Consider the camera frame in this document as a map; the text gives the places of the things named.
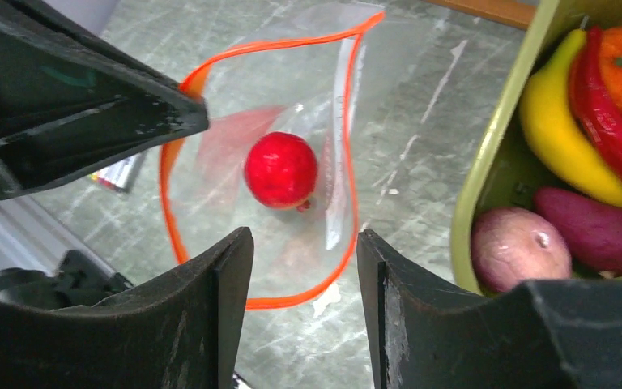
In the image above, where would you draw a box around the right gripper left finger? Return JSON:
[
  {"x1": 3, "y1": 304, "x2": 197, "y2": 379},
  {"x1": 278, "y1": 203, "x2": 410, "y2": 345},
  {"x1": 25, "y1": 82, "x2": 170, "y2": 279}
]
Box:
[{"x1": 0, "y1": 227, "x2": 253, "y2": 388}]

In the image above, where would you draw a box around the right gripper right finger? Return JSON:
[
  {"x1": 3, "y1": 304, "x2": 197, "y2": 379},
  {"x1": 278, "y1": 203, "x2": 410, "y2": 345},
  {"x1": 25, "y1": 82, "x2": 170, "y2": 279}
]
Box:
[{"x1": 356, "y1": 230, "x2": 622, "y2": 388}]

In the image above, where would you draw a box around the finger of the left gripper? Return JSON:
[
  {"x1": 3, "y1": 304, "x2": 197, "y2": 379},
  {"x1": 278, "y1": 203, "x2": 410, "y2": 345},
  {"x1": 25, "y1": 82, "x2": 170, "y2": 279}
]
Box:
[{"x1": 0, "y1": 1, "x2": 209, "y2": 199}]

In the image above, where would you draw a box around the red pomegranate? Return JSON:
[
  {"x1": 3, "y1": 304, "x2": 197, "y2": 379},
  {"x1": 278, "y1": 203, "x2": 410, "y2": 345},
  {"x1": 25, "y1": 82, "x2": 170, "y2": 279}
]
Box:
[{"x1": 244, "y1": 131, "x2": 319, "y2": 212}]

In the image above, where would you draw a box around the clear zip top bag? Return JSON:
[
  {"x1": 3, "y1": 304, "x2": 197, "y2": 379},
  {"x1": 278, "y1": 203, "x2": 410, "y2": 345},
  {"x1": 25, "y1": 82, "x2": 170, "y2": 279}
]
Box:
[{"x1": 159, "y1": 1, "x2": 386, "y2": 310}]

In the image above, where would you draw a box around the colored marker pack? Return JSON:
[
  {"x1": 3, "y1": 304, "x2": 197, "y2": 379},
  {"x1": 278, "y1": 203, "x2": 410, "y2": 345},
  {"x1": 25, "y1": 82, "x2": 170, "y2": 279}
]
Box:
[{"x1": 89, "y1": 152, "x2": 147, "y2": 194}]

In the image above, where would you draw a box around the purple onion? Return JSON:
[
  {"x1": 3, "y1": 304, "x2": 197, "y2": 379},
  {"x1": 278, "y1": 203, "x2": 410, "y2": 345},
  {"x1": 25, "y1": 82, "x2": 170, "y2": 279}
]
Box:
[{"x1": 471, "y1": 207, "x2": 573, "y2": 293}]

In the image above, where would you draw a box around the olive green plastic bin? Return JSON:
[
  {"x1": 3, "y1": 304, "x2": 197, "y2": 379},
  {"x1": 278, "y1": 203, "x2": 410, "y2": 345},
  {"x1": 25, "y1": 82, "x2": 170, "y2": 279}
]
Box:
[{"x1": 450, "y1": 1, "x2": 622, "y2": 295}]

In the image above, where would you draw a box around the purple sweet potato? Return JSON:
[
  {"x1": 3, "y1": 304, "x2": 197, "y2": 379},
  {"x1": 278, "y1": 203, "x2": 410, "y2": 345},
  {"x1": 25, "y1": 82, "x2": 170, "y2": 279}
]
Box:
[{"x1": 533, "y1": 187, "x2": 622, "y2": 276}]

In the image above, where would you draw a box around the yellow banana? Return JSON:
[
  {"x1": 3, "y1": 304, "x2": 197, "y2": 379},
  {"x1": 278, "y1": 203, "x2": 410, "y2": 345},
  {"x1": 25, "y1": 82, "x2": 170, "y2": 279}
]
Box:
[{"x1": 518, "y1": 29, "x2": 622, "y2": 207}]

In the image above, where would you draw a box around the red chili pepper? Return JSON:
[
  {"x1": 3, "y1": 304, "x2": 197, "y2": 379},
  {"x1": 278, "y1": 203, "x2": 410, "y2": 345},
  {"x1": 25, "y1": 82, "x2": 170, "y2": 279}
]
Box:
[{"x1": 569, "y1": 26, "x2": 622, "y2": 181}]

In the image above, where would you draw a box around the wooden shelf rack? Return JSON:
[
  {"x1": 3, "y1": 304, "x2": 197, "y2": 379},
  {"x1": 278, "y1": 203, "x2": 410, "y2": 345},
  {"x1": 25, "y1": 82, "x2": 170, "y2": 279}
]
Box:
[{"x1": 426, "y1": 0, "x2": 536, "y2": 30}]

